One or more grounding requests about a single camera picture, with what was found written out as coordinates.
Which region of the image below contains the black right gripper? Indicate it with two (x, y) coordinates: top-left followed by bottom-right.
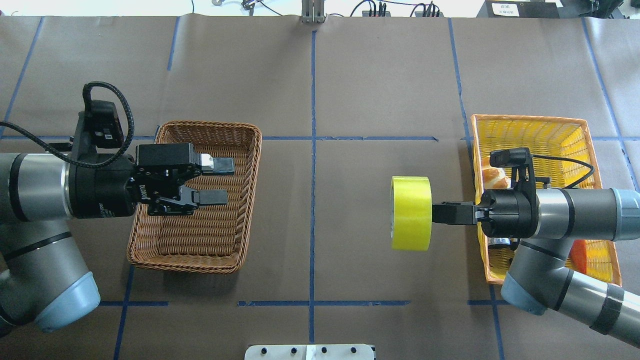
(432, 189), (539, 239)

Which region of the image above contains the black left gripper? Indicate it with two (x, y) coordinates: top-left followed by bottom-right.
(68, 143), (235, 219)

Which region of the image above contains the yellow packing tape roll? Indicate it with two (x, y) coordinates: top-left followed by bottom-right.
(390, 176), (433, 252)

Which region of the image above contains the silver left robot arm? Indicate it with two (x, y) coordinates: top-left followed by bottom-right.
(1, 143), (236, 337)

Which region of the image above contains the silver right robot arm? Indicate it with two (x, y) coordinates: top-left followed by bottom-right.
(432, 188), (640, 347)

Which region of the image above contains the brown wicker basket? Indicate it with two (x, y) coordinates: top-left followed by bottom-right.
(126, 120), (263, 275)

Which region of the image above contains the yellow woven plastic basket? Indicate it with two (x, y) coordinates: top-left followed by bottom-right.
(470, 114), (623, 287)

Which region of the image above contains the toy croissant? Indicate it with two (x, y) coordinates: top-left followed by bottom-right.
(481, 166), (511, 191)

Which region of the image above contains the orange toy carrot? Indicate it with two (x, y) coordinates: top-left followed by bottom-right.
(569, 239), (588, 275)

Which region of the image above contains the black box with label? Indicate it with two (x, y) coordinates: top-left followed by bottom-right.
(476, 0), (560, 19)

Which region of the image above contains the black power strip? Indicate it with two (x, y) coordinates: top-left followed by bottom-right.
(349, 0), (444, 18)

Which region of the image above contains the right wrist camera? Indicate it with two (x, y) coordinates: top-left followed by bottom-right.
(489, 147), (533, 168)

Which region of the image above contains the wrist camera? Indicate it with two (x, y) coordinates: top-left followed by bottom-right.
(489, 147), (533, 168)
(71, 100), (125, 156)

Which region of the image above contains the thin black camera cable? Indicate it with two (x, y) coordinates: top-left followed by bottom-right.
(530, 152), (597, 191)

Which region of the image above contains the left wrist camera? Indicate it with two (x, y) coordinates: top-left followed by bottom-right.
(71, 100), (125, 156)

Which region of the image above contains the braided black camera cable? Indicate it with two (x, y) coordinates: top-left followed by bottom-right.
(0, 82), (136, 169)

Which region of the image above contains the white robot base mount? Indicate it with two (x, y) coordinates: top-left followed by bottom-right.
(244, 343), (377, 360)

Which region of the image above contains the aluminium frame post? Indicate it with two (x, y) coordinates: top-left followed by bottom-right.
(301, 0), (327, 24)

